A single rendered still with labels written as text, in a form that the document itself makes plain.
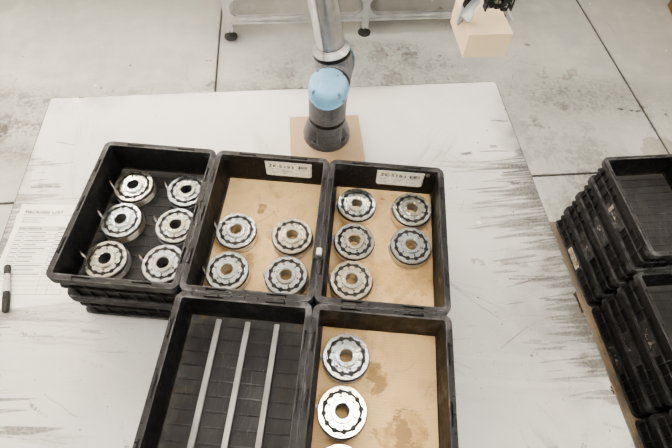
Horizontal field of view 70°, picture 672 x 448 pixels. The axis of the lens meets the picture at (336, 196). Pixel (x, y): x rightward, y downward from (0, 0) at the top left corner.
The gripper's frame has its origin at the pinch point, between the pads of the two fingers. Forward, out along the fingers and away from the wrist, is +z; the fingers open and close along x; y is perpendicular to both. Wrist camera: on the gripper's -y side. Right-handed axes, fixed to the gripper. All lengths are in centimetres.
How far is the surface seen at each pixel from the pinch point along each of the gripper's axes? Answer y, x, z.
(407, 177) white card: 37.7, -24.1, 19.7
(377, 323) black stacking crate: 76, -37, 22
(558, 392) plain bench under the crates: 90, 8, 39
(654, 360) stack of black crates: 78, 58, 71
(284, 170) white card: 32, -57, 21
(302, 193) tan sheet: 36, -52, 27
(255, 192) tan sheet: 35, -65, 27
